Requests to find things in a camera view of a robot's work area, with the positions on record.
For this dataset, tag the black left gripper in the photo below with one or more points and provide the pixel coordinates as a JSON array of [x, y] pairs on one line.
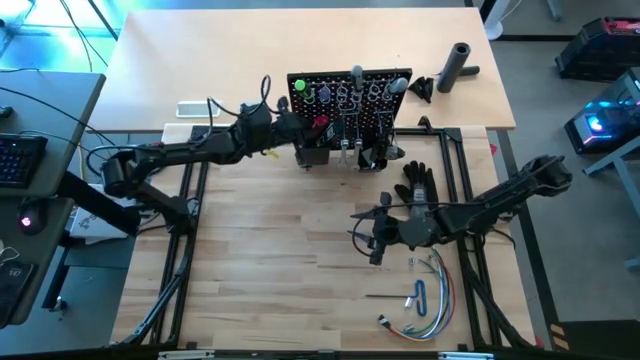
[[290, 129]]

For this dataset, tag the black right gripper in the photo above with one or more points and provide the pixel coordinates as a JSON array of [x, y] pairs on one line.
[[387, 225]]

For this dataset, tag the black spirit level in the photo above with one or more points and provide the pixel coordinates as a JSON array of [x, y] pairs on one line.
[[331, 133]]

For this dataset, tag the green black screwdriver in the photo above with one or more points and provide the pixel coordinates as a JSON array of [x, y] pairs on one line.
[[300, 85]]

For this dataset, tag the hex key set grey holder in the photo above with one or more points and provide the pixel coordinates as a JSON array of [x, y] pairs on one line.
[[366, 158]]

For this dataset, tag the black tape measure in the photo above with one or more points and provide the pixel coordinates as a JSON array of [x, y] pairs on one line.
[[395, 151]]

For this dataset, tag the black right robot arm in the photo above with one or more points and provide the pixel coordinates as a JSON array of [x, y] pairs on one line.
[[500, 200]]

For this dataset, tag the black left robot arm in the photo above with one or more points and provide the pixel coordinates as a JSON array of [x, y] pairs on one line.
[[175, 152]]

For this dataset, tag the tall black pegboard bin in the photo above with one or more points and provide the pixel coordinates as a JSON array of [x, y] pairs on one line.
[[315, 156]]

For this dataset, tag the small black pegboard bin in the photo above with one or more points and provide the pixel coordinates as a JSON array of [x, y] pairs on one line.
[[372, 166]]

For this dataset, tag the black metal pegboard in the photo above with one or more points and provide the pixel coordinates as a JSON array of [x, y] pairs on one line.
[[370, 112]]

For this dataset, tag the black grey work glove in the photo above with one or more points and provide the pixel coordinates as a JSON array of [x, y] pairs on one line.
[[420, 180]]

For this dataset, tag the light wood desk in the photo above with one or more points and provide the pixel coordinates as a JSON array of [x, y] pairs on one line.
[[350, 35]]

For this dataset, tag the black plastic clips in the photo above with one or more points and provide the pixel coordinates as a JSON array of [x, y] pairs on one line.
[[424, 87]]

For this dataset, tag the red clamp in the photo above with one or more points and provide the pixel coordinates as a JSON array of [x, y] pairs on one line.
[[494, 149]]

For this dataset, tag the grey cylinder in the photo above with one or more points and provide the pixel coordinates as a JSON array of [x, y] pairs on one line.
[[452, 70]]

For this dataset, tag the short black rod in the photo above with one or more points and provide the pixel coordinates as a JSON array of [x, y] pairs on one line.
[[472, 70]]

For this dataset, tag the white stand base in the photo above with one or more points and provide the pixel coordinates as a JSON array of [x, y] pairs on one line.
[[492, 27]]

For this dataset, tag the black slanted beam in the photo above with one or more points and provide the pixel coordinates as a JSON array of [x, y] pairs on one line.
[[95, 205]]

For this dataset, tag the white cardboard box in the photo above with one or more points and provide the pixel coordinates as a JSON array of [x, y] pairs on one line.
[[87, 227]]

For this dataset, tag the grey side desk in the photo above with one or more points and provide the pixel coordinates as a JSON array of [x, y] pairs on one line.
[[65, 100]]

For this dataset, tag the black RGB computer tower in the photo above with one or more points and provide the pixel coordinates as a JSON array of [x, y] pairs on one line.
[[610, 125]]

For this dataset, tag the black red equipment case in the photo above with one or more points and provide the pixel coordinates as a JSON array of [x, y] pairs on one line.
[[595, 50]]

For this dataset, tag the black keyboard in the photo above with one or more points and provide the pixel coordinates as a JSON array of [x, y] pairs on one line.
[[22, 160]]

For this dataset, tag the black computer mouse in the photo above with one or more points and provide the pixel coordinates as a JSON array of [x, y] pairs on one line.
[[32, 217]]

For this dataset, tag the black handheld device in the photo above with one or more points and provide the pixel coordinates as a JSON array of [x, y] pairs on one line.
[[15, 290]]

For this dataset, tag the black aluminium table frame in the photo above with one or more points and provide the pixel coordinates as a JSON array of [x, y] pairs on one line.
[[450, 131]]

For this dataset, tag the silver metal bracket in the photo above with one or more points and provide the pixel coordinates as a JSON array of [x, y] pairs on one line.
[[465, 356], [187, 355]]

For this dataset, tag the grey metal desk frame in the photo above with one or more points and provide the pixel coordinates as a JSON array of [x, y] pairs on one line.
[[625, 170]]

